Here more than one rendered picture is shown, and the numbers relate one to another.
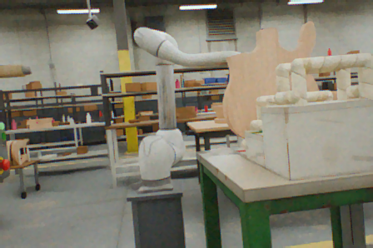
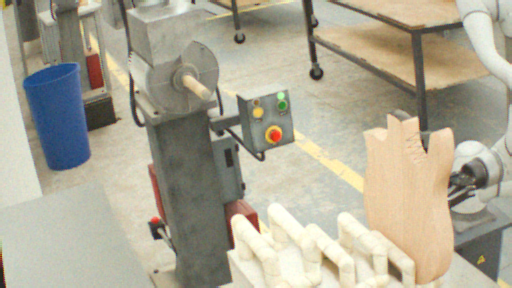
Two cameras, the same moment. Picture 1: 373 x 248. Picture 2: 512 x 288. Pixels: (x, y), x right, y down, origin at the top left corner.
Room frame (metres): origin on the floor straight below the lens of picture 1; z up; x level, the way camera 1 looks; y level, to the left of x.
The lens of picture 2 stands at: (0.54, -1.50, 1.90)
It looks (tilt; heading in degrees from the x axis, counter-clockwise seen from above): 23 degrees down; 79
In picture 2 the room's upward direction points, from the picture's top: 9 degrees counter-clockwise
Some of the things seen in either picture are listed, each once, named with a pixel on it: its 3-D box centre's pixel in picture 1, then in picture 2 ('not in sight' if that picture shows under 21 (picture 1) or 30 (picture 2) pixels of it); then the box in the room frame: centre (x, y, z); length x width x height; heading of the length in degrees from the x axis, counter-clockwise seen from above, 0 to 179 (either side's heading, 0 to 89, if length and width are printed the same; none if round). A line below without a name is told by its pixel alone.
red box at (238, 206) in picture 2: not in sight; (237, 229); (0.88, 0.89, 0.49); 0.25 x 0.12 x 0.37; 98
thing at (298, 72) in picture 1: (299, 85); (242, 240); (0.72, -0.28, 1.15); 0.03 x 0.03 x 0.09
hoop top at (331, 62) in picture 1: (331, 62); (253, 239); (0.73, -0.36, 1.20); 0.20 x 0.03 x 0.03; 97
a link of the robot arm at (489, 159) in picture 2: not in sight; (485, 170); (1.35, -0.29, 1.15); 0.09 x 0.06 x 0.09; 97
